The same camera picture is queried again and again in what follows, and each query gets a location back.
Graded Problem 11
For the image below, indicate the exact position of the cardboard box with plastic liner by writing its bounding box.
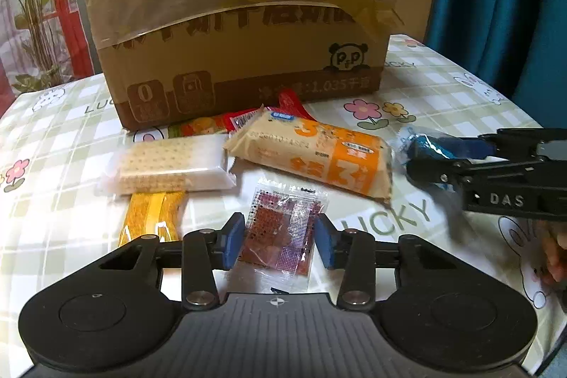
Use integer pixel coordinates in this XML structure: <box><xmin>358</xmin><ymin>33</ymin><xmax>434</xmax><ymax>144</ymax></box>
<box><xmin>73</xmin><ymin>0</ymin><xmax>405</xmax><ymax>130</ymax></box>

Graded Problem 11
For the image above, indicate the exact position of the teal curtain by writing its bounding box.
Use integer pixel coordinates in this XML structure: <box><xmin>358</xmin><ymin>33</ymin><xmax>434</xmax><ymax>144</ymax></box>
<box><xmin>423</xmin><ymin>0</ymin><xmax>567</xmax><ymax>128</ymax></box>

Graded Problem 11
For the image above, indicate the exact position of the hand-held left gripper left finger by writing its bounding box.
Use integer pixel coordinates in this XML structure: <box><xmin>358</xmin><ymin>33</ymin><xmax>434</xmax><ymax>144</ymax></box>
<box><xmin>95</xmin><ymin>212</ymin><xmax>246</xmax><ymax>311</ymax></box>

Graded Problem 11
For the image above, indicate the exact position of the orange yellow snack packet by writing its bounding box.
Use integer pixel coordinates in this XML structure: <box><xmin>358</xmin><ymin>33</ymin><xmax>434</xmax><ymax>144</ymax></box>
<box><xmin>117</xmin><ymin>190</ymin><xmax>189</xmax><ymax>248</ymax></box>

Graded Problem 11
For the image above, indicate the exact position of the clear packet of red pieces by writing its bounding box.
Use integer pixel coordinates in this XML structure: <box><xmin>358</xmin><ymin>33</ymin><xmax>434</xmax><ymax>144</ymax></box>
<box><xmin>237</xmin><ymin>178</ymin><xmax>329</xmax><ymax>278</ymax></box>

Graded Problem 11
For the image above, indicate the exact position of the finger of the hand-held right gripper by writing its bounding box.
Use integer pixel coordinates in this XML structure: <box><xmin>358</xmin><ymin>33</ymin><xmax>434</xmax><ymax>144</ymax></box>
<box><xmin>406</xmin><ymin>157</ymin><xmax>539</xmax><ymax>189</ymax></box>
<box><xmin>443</xmin><ymin>128</ymin><xmax>567</xmax><ymax>163</ymax></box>

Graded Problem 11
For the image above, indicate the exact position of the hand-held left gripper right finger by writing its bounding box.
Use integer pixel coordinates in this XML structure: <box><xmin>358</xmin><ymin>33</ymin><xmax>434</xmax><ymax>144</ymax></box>
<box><xmin>312</xmin><ymin>213</ymin><xmax>449</xmax><ymax>311</ymax></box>

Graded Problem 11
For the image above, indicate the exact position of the person's right hand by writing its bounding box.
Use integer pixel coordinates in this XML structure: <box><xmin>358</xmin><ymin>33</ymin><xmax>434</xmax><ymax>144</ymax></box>
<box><xmin>541</xmin><ymin>223</ymin><xmax>567</xmax><ymax>287</ymax></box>

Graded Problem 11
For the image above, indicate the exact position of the checked tablecloth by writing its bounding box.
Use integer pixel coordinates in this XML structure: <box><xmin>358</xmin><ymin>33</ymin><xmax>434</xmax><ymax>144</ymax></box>
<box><xmin>0</xmin><ymin>33</ymin><xmax>567</xmax><ymax>378</ymax></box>

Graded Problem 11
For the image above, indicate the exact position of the beige and orange cake packet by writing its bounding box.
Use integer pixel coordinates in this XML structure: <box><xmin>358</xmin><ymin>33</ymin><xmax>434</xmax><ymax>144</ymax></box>
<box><xmin>223</xmin><ymin>106</ymin><xmax>395</xmax><ymax>204</ymax></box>

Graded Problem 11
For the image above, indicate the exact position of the white biscuit packet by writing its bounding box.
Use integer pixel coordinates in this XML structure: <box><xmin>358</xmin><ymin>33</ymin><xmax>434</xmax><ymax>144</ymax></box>
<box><xmin>98</xmin><ymin>134</ymin><xmax>237</xmax><ymax>196</ymax></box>

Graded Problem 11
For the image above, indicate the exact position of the blue candy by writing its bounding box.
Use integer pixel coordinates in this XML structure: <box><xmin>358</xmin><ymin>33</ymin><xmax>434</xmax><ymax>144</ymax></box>
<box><xmin>393</xmin><ymin>125</ymin><xmax>464</xmax><ymax>167</ymax></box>

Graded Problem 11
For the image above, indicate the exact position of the orange pictured snack packet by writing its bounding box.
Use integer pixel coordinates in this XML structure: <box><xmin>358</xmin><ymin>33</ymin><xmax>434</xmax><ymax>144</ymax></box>
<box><xmin>167</xmin><ymin>116</ymin><xmax>230</xmax><ymax>138</ymax></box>

